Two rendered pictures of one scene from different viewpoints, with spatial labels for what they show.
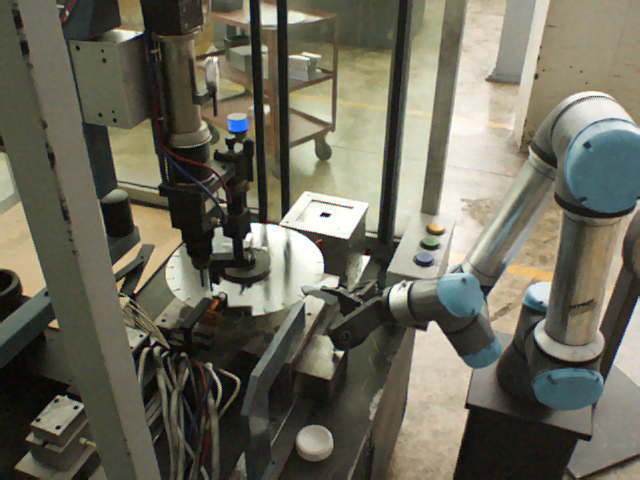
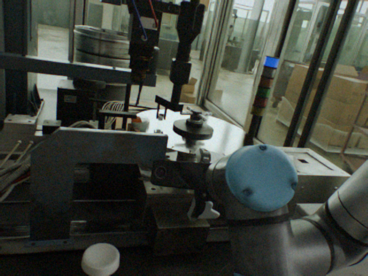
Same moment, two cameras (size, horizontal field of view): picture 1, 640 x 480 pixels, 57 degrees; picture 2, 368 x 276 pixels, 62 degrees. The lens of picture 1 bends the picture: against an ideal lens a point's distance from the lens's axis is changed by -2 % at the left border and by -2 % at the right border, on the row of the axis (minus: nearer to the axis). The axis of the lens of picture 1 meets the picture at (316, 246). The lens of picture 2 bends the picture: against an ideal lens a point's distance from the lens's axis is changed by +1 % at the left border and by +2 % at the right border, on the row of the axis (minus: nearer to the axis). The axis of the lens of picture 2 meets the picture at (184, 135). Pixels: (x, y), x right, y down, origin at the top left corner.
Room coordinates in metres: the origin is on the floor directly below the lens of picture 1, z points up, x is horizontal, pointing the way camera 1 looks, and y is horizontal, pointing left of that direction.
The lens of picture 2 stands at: (0.51, -0.43, 1.21)
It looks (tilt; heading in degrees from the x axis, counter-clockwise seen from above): 20 degrees down; 50
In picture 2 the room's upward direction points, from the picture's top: 11 degrees clockwise
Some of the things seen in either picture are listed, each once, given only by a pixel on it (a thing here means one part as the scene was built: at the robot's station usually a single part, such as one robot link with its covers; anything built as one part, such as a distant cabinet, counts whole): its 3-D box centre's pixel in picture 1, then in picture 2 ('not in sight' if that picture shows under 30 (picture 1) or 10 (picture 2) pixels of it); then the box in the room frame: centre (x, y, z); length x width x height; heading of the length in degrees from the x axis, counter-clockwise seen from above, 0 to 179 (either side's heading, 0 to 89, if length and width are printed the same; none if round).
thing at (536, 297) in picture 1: (550, 319); not in sight; (0.91, -0.47, 0.91); 0.13 x 0.12 x 0.14; 173
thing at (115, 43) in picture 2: not in sight; (106, 71); (1.13, 0.94, 0.93); 0.31 x 0.31 x 0.36
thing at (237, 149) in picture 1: (233, 188); (185, 39); (0.96, 0.15, 1.17); 0.06 x 0.05 x 0.20; 151
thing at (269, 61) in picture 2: (237, 122); (271, 61); (1.33, 0.19, 1.14); 0.05 x 0.04 x 0.03; 70
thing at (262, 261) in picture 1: (244, 260); (194, 125); (1.03, 0.15, 0.96); 0.11 x 0.11 x 0.03
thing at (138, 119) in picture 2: (199, 323); (119, 125); (0.85, 0.22, 0.95); 0.10 x 0.03 x 0.07; 160
